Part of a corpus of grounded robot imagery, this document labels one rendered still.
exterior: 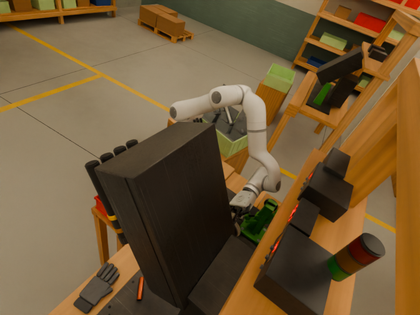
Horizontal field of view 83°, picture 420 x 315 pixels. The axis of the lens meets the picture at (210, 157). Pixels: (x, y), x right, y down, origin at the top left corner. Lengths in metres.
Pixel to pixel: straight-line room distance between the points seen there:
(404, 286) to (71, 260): 2.19
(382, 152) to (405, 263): 0.51
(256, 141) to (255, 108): 0.15
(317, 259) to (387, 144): 0.39
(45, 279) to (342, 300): 2.00
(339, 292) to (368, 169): 0.37
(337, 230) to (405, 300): 0.52
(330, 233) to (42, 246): 2.12
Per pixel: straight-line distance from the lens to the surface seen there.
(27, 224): 2.57
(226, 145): 1.95
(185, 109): 1.41
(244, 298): 0.61
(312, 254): 0.65
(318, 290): 0.61
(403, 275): 0.38
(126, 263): 1.28
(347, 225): 0.90
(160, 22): 6.65
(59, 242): 2.41
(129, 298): 1.24
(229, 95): 1.16
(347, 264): 0.62
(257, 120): 1.11
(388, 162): 0.87
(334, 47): 7.18
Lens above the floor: 2.09
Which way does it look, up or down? 42 degrees down
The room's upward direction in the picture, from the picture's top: 19 degrees clockwise
